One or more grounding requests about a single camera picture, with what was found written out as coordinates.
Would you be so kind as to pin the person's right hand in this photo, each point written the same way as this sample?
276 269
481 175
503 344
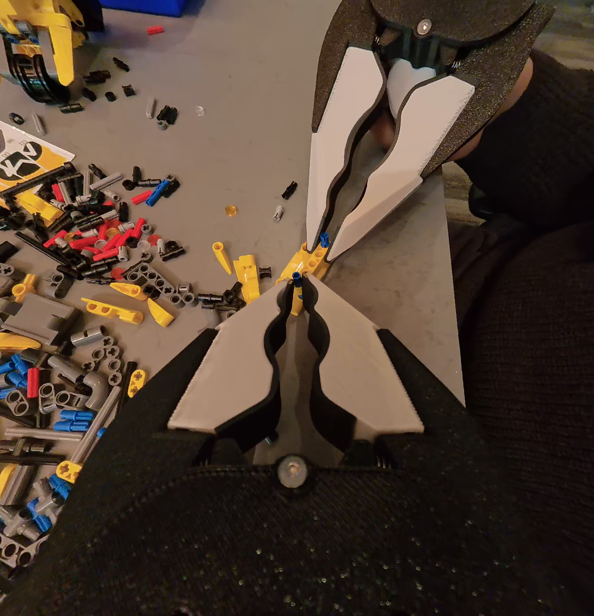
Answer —
522 86

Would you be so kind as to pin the black cross connector piece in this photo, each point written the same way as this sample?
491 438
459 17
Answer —
220 298

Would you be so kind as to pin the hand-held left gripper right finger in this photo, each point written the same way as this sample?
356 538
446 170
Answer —
369 380

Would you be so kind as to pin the yellow beam with blue pins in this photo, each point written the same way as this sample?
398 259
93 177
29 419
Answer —
316 254

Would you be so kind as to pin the pile of loose building pieces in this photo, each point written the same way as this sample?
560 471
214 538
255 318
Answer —
61 337

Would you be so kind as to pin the yellow grey brick model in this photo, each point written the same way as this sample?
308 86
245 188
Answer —
32 43

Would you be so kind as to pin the scattered small black pins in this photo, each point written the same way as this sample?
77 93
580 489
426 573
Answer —
167 114

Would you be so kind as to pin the blue storage bin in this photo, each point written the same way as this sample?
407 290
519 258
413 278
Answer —
143 5

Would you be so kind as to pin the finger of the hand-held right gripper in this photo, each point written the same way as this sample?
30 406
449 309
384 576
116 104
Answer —
328 144
422 139

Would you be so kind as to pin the yellow grey sticker sheet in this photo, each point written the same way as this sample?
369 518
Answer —
18 163

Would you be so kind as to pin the person's right forearm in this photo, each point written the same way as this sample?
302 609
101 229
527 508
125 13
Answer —
542 144

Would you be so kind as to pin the yellow tooth-shaped piece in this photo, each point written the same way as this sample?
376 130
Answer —
221 257

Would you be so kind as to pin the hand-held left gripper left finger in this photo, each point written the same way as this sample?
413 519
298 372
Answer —
220 380

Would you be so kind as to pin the yellow angled panel piece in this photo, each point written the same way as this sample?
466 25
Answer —
246 279

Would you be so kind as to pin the black connector pin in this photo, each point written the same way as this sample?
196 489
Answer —
290 190

